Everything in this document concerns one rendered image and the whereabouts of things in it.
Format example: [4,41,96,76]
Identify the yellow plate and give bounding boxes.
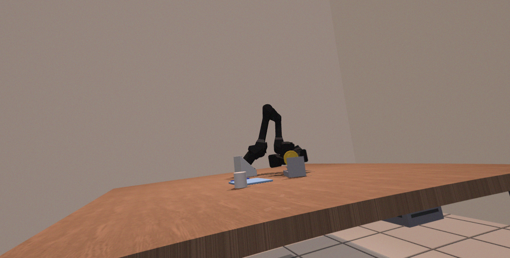
[284,150,298,165]

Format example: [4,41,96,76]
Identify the light blue flat mat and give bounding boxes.
[229,178,273,185]

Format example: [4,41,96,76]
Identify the grey dish rack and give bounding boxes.
[283,156,306,178]

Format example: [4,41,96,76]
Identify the grey cylinder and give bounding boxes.
[234,172,247,188]

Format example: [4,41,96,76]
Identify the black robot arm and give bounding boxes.
[243,104,301,165]

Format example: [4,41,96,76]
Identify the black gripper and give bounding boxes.
[268,149,308,168]

